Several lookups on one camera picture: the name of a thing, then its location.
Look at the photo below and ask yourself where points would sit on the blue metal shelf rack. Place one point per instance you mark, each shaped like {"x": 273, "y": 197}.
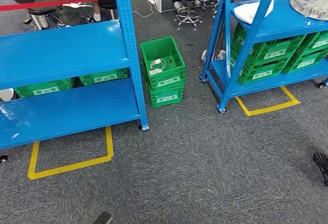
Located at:
{"x": 282, "y": 22}
{"x": 64, "y": 110}

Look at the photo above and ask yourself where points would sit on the white curved car part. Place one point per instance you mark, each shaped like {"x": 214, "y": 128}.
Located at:
{"x": 251, "y": 12}

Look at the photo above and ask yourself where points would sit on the silver wheel cover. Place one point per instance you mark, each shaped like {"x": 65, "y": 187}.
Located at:
{"x": 310, "y": 3}

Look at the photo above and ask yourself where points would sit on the white rounded object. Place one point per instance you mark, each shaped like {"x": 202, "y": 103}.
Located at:
{"x": 6, "y": 95}

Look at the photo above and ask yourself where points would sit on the black robot foot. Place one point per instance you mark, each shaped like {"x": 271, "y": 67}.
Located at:
{"x": 102, "y": 218}

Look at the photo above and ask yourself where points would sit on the small black tool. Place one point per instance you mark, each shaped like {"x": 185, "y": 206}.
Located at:
{"x": 171, "y": 64}

